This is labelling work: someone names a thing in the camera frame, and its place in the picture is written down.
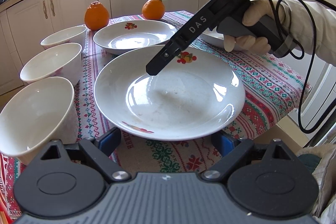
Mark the person's fleece clothing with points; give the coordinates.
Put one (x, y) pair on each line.
(324, 176)

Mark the white fruit-print plate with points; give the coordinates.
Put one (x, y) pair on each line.
(210, 40)
(170, 103)
(136, 35)

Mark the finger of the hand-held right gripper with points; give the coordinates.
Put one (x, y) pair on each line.
(160, 61)

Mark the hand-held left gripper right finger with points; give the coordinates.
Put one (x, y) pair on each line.
(223, 141)

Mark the white appliance door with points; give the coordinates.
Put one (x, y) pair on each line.
(317, 87)

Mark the red carton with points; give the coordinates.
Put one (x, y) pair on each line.
(4, 200)

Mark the orange citrus fruit with leaf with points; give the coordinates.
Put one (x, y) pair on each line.
(153, 8)

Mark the bumpy orange citrus fruit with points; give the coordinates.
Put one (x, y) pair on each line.
(96, 16)

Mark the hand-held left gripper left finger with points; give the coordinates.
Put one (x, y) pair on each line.
(110, 140)

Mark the person's right hand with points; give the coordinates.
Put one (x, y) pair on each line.
(260, 10)

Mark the white floral ceramic bowl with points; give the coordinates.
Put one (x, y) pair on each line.
(50, 61)
(65, 34)
(34, 119)

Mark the patterned woven tablecloth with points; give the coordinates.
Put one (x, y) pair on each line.
(262, 77)

